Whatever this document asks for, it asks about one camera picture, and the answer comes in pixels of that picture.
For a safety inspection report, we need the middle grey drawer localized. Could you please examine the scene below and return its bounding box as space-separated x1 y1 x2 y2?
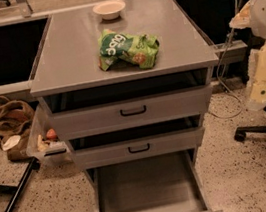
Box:
69 115 205 169

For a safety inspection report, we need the bottom grey drawer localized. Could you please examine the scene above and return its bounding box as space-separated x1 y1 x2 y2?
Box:
93 151 222 212

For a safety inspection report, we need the top grey drawer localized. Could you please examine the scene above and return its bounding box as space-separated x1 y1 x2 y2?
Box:
37 66 222 145

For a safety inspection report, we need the white ceramic bowl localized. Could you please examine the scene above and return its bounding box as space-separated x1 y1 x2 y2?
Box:
93 0 125 21

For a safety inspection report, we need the black stand leg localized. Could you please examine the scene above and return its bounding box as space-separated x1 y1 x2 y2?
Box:
0 157 41 212

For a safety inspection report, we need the white cable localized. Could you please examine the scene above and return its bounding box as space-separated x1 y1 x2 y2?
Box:
189 0 260 123

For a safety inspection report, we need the brown paper bag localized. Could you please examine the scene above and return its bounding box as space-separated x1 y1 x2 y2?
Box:
0 95 35 161

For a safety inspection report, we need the red fruit in bin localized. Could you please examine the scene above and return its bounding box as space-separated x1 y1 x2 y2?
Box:
46 129 58 141

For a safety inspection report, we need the clear plastic bin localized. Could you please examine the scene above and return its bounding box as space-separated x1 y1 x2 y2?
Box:
26 105 71 166

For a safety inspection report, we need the grey drawer cabinet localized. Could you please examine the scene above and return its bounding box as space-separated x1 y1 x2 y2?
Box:
31 0 221 212

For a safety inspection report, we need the green rice chip bag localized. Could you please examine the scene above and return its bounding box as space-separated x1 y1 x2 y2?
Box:
98 29 160 71

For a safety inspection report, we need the grey drawer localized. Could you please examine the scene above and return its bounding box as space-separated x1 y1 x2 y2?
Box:
37 66 222 145
93 151 222 212
69 115 205 169

